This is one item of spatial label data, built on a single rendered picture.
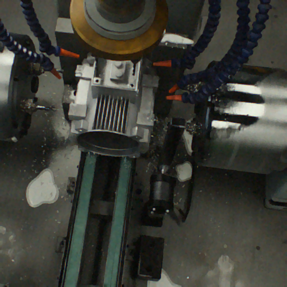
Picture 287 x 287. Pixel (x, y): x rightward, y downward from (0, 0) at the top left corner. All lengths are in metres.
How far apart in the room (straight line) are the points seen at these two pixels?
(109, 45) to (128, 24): 0.05
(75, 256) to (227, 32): 0.84
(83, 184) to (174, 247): 0.30
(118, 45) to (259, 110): 0.35
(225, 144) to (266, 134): 0.09
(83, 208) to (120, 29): 0.49
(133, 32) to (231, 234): 0.67
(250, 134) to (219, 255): 0.39
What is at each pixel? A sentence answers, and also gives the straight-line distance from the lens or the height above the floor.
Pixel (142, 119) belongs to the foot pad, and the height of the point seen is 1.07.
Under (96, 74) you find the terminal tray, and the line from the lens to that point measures 1.10.
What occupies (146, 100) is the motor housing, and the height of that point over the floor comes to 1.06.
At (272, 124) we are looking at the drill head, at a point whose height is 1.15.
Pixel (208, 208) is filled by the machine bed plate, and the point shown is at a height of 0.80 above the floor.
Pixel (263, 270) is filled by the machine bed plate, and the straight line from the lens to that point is 1.34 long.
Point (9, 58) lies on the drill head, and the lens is 1.08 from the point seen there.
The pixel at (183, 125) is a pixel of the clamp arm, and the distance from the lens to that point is 0.91.
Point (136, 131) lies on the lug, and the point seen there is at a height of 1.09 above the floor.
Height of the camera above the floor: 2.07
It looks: 68 degrees down
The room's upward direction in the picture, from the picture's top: 10 degrees clockwise
